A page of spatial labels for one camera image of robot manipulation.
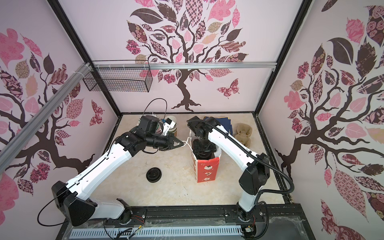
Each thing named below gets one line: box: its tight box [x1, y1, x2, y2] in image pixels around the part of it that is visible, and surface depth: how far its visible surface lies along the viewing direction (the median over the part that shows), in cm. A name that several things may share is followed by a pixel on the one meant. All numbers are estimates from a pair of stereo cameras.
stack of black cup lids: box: [146, 167, 162, 183], surface depth 87 cm
